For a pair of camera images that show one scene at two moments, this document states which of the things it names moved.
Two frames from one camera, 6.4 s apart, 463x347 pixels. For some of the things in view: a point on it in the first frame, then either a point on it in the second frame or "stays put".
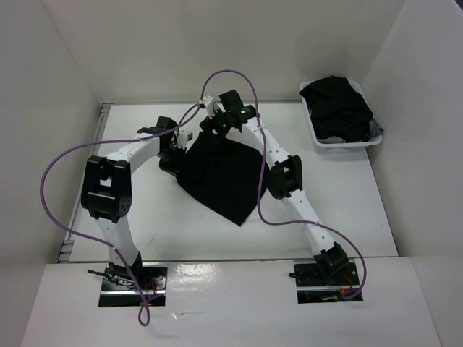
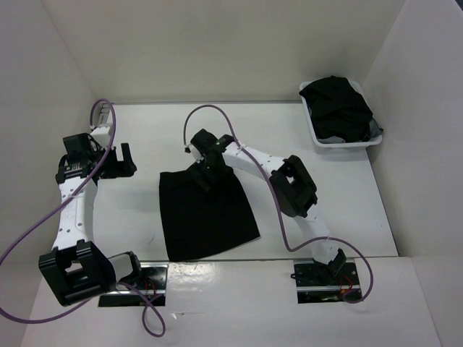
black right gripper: x=209 y=125 to x=201 y=170
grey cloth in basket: x=374 y=129 stays put
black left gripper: x=174 y=167 to x=120 y=168
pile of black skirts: x=338 y=110 stays put
